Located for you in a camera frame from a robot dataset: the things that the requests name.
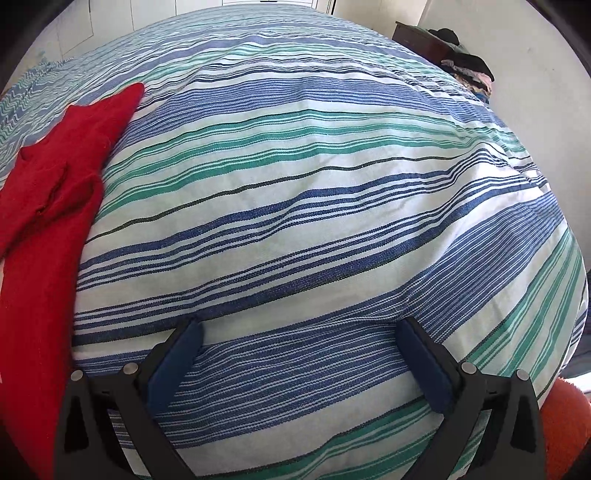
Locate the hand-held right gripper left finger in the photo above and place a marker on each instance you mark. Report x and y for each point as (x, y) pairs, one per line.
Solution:
(173, 364)

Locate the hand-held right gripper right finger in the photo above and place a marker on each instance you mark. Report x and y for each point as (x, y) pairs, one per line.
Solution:
(427, 364)

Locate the red sweater with white animal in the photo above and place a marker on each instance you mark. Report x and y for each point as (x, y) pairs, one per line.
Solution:
(41, 207)

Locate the pile of mixed clothes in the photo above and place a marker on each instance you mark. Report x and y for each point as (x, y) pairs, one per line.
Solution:
(466, 64)

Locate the orange fleece pants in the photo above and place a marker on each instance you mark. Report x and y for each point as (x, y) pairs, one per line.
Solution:
(565, 429)

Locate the blue green striped bedspread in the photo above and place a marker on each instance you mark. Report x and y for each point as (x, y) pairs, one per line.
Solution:
(300, 184)

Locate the dark wooden nightstand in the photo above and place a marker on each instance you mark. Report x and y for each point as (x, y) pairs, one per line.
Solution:
(413, 39)

